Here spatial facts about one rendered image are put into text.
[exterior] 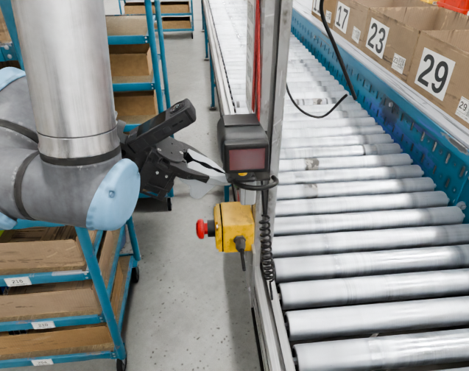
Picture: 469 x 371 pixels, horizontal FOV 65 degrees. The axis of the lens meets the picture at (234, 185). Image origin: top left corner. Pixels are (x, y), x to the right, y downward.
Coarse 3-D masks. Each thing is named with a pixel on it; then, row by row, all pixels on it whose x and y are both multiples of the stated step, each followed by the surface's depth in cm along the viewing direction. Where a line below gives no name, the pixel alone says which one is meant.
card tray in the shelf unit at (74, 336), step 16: (112, 288) 144; (112, 304) 129; (0, 336) 117; (16, 336) 118; (32, 336) 119; (48, 336) 120; (64, 336) 121; (80, 336) 122; (96, 336) 123; (0, 352) 122; (16, 352) 123
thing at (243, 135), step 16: (224, 128) 50; (240, 128) 50; (256, 128) 50; (224, 144) 47; (240, 144) 46; (256, 144) 47; (224, 160) 48; (240, 160) 47; (256, 160) 47; (240, 176) 55
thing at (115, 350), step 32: (0, 0) 60; (32, 224) 88; (128, 224) 148; (128, 256) 159; (96, 288) 103; (128, 288) 147; (0, 320) 110; (32, 320) 110; (64, 320) 110; (96, 320) 112; (32, 352) 123; (64, 352) 123; (96, 352) 123
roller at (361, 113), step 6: (288, 114) 134; (294, 114) 134; (300, 114) 134; (312, 114) 134; (318, 114) 135; (330, 114) 135; (336, 114) 135; (342, 114) 135; (348, 114) 135; (354, 114) 135; (360, 114) 136; (366, 114) 136; (288, 120) 133; (294, 120) 134
